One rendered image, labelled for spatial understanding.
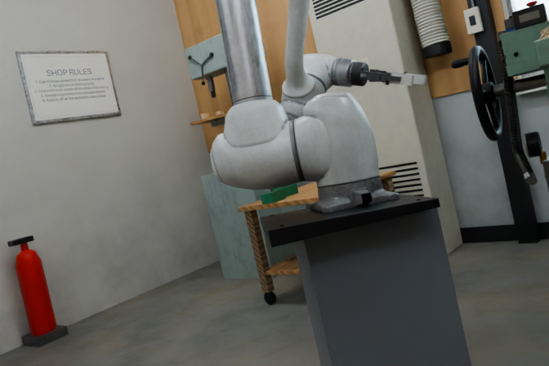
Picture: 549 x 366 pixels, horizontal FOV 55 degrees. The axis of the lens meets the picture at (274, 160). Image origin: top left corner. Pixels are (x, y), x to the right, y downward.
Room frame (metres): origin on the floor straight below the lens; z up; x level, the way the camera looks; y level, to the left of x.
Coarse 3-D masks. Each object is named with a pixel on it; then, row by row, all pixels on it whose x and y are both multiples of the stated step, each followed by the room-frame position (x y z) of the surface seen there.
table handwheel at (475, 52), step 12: (480, 48) 1.57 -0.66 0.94; (468, 60) 1.51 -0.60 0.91; (480, 60) 1.64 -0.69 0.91; (492, 72) 1.67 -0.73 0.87; (480, 84) 1.47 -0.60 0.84; (492, 84) 1.56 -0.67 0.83; (516, 84) 1.53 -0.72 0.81; (528, 84) 1.51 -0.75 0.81; (540, 84) 1.50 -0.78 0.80; (480, 96) 1.46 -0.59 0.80; (492, 96) 1.56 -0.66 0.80; (480, 108) 1.47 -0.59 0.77; (492, 108) 1.60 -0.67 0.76; (480, 120) 1.49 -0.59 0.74; (492, 120) 1.62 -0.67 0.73; (492, 132) 1.51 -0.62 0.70
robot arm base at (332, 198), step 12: (372, 180) 1.23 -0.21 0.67; (324, 192) 1.25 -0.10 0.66; (336, 192) 1.22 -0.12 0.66; (348, 192) 1.21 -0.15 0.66; (360, 192) 1.18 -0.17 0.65; (372, 192) 1.22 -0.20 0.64; (384, 192) 1.23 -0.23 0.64; (312, 204) 1.34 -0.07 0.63; (324, 204) 1.22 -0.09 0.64; (336, 204) 1.20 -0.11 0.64; (348, 204) 1.20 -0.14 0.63; (360, 204) 1.18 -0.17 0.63
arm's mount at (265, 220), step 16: (352, 208) 1.19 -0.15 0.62; (368, 208) 1.12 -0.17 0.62; (384, 208) 1.07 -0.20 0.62; (400, 208) 1.08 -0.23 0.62; (416, 208) 1.08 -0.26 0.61; (432, 208) 1.08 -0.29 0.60; (272, 224) 1.16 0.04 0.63; (288, 224) 1.10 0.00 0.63; (304, 224) 1.06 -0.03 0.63; (320, 224) 1.06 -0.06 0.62; (336, 224) 1.07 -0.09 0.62; (352, 224) 1.07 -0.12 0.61; (272, 240) 1.06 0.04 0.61; (288, 240) 1.06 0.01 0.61
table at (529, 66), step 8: (544, 40) 1.22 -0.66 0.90; (536, 48) 1.23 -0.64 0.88; (544, 48) 1.22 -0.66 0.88; (544, 56) 1.22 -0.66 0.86; (520, 64) 1.44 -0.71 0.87; (528, 64) 1.43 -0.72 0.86; (536, 64) 1.42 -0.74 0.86; (544, 64) 1.22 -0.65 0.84; (512, 72) 1.45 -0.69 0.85; (520, 72) 1.44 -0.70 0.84; (528, 72) 1.47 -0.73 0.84
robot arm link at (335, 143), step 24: (336, 96) 1.25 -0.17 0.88; (312, 120) 1.24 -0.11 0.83; (336, 120) 1.22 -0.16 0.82; (360, 120) 1.24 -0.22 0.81; (312, 144) 1.23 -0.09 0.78; (336, 144) 1.22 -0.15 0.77; (360, 144) 1.22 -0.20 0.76; (312, 168) 1.24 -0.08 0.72; (336, 168) 1.22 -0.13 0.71; (360, 168) 1.22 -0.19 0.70
